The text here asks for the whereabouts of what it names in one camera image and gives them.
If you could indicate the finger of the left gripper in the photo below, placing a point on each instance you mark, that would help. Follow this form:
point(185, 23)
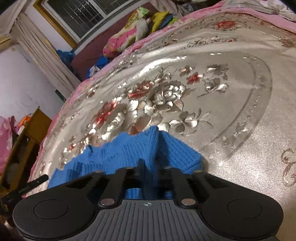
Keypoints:
point(19, 192)

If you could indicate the white floral pillow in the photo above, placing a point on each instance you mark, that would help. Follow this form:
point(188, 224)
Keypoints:
point(273, 7)

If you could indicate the wooden desk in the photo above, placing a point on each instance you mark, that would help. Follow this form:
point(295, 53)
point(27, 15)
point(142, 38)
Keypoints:
point(24, 152)

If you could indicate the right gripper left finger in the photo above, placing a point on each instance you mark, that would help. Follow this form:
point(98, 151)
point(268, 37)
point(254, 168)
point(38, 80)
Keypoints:
point(122, 180)

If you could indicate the beige curtain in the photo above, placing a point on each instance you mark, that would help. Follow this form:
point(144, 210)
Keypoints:
point(44, 55)
point(171, 6)

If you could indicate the yellow folded cloth stack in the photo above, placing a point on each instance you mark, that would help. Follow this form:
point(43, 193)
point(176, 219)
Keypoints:
point(160, 20)

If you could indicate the beige left curtain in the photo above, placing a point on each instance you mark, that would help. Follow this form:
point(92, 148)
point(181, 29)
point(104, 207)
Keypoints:
point(44, 55)

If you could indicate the barred window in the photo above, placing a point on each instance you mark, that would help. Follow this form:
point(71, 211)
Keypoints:
point(78, 22)

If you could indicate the blue striped knit sweater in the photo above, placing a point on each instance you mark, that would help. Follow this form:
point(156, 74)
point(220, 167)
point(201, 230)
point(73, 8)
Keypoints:
point(152, 150)

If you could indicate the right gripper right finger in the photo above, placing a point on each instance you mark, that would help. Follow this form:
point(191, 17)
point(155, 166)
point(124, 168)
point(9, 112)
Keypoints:
point(174, 181)

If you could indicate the beige right curtain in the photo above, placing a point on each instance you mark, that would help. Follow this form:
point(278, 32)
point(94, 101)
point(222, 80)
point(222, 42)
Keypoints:
point(171, 6)

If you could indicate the blue plastic bag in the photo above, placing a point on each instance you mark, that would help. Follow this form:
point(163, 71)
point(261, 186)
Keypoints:
point(67, 58)

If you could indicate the pink floral cloth on desk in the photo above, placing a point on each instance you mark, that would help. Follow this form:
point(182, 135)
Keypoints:
point(7, 128)

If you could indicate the green bottle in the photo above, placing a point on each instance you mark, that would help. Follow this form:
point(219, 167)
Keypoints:
point(60, 95)

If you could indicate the floral satin bedspread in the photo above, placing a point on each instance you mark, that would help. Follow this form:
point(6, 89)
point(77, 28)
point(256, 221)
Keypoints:
point(220, 80)

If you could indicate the blue clothes on sofa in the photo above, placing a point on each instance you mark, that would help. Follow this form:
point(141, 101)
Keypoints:
point(101, 62)

